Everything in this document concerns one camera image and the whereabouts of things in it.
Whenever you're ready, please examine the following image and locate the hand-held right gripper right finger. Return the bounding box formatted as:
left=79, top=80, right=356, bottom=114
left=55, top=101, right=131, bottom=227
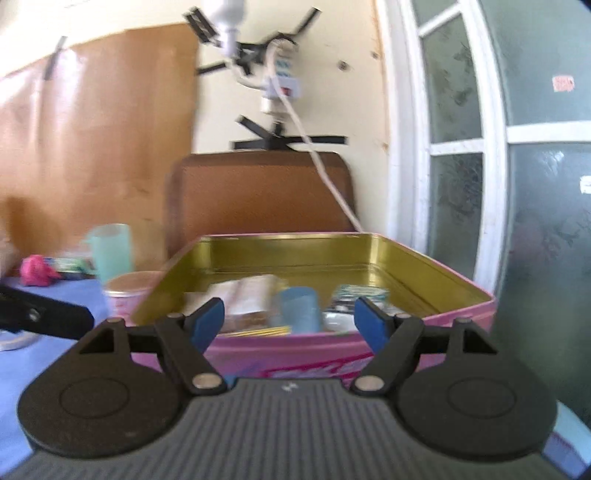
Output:
left=351, top=296, right=513, bottom=395

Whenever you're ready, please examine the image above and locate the round food can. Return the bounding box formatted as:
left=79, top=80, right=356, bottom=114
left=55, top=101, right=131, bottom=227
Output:
left=104, top=271, right=164, bottom=319

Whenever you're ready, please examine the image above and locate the white power cable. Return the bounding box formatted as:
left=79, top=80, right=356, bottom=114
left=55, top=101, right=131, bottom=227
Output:
left=270, top=78, right=365, bottom=233

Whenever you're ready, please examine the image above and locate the pink biscuit tin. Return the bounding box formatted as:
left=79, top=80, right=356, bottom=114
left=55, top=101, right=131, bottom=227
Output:
left=129, top=232, right=498, bottom=393

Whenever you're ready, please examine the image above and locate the wood grain wall sheet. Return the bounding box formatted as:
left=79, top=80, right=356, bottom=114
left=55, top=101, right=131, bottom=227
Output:
left=0, top=23, right=199, bottom=278

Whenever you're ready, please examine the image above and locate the white power strip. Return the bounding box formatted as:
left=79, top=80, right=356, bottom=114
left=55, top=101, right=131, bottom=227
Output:
left=265, top=39, right=302, bottom=100

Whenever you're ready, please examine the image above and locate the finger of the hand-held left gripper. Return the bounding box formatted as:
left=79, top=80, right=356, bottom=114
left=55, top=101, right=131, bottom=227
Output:
left=0, top=286, right=95, bottom=341

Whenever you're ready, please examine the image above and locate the long black tape strip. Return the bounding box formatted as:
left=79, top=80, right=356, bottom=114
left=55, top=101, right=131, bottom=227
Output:
left=233, top=135, right=347, bottom=151

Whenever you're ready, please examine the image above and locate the white framed frosted window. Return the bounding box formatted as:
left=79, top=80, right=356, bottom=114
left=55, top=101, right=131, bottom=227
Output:
left=376, top=0, right=591, bottom=416

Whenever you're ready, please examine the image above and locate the blue patterned tablecloth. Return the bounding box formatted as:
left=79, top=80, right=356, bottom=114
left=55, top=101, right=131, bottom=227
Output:
left=0, top=274, right=591, bottom=480

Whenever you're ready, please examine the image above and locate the light green plastic mug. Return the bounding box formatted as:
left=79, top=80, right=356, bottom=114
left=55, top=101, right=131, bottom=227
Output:
left=83, top=224, right=134, bottom=284

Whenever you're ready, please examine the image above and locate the short diagonal black tape strip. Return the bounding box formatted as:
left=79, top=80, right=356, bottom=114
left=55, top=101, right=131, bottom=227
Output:
left=237, top=115, right=279, bottom=139

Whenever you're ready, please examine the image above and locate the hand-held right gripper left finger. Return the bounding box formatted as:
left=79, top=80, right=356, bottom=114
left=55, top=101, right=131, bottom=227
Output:
left=60, top=298, right=227, bottom=395

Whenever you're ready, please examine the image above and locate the pink fluffy toy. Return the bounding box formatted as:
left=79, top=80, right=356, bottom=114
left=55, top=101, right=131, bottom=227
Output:
left=21, top=255, right=61, bottom=288

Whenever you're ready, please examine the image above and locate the green toothpaste box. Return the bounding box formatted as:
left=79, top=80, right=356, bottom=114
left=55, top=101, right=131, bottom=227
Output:
left=46, top=256, right=98, bottom=276

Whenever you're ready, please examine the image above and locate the green printed snack packet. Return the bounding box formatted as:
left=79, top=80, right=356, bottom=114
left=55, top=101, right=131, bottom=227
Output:
left=331, top=284, right=389, bottom=309

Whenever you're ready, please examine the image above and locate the white light bulb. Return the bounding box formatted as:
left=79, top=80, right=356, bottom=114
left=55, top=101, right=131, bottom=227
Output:
left=203, top=0, right=245, bottom=54

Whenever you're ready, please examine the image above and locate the clear wrapped bread packet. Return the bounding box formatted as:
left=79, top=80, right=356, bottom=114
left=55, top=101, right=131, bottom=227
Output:
left=185, top=274, right=282, bottom=335

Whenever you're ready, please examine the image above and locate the blue plastic cup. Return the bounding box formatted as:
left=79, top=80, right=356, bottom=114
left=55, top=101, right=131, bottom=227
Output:
left=276, top=286, right=320, bottom=334

